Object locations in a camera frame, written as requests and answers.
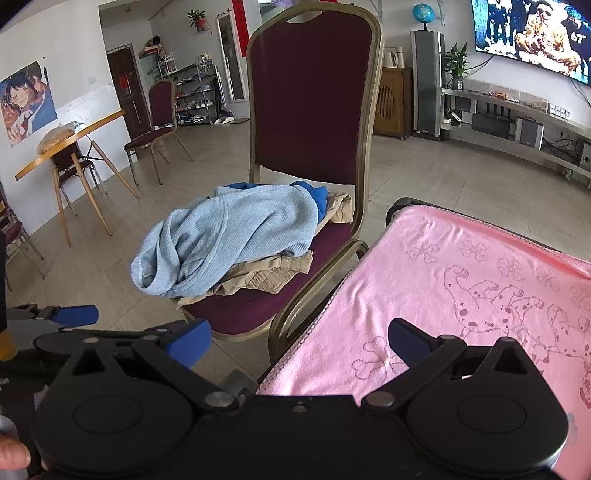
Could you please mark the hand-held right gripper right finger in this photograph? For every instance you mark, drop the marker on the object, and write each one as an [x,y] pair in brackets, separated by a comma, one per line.
[408,339]

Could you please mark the blue globe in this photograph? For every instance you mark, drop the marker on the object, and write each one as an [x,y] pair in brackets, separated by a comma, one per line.
[422,12]

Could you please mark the metal shoe rack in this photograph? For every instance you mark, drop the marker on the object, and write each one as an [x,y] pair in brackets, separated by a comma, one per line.
[194,92]

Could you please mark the grey subwoofer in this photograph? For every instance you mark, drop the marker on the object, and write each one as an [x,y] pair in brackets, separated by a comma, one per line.
[585,154]

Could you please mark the green plant in vase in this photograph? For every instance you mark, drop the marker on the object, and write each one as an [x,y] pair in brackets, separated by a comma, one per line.
[455,62]

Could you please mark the potted plant on wall shelf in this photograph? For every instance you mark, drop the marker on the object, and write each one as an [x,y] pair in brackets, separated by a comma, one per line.
[198,19]

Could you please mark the light grey waffle sweater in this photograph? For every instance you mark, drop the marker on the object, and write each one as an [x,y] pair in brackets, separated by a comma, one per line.
[240,230]

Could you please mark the dark chair with metal legs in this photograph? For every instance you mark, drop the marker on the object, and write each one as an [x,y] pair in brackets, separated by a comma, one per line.
[64,159]

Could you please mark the wall television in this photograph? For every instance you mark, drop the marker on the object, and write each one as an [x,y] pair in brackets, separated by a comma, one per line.
[531,32]

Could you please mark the maroon chair with metal legs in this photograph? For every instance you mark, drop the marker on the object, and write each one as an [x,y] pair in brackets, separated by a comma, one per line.
[11,228]

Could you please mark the black router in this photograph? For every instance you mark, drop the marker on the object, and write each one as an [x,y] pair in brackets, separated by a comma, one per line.
[491,122]

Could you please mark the small grey speaker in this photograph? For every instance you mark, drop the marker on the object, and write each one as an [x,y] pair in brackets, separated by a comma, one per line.
[528,131]

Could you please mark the person's left hand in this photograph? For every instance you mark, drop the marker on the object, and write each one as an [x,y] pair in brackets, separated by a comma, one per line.
[11,457]

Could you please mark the beige jacket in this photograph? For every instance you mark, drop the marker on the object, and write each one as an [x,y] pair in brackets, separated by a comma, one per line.
[263,277]

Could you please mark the silver television stand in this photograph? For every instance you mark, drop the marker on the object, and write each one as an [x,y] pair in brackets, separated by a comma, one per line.
[503,142]

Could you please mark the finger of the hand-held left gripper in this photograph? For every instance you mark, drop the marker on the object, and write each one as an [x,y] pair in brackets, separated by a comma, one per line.
[76,316]

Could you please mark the red wall banner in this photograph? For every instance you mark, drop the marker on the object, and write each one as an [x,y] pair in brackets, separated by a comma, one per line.
[238,23]

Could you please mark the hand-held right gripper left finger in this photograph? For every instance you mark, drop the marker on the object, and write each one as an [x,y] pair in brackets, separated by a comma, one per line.
[189,342]

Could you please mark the cartoon wall poster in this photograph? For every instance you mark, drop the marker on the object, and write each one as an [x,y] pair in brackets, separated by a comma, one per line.
[25,101]

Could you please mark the bag of bread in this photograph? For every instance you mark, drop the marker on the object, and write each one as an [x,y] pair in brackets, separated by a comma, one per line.
[55,136]

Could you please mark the white framed mirror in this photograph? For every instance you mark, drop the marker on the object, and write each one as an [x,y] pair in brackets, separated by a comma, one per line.
[231,55]

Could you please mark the round wooden table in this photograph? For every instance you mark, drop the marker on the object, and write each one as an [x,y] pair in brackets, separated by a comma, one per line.
[69,141]

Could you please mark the maroon banquet chair gold frame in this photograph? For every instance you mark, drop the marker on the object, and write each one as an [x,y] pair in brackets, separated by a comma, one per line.
[314,92]
[159,115]

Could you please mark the tall grey speaker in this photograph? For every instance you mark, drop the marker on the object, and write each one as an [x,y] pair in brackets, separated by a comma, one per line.
[427,83]

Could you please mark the wooden cabinet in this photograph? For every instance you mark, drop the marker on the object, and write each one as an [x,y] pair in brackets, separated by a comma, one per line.
[392,101]

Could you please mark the dark brown door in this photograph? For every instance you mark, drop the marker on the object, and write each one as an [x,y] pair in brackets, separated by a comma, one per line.
[127,101]

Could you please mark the blue garment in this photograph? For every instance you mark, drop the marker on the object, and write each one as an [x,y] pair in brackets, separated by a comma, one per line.
[311,194]

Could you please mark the pink printed towel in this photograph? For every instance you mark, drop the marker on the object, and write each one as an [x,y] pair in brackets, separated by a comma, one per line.
[438,286]

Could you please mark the white kettle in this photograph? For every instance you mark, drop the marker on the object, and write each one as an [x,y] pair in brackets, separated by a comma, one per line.
[391,57]

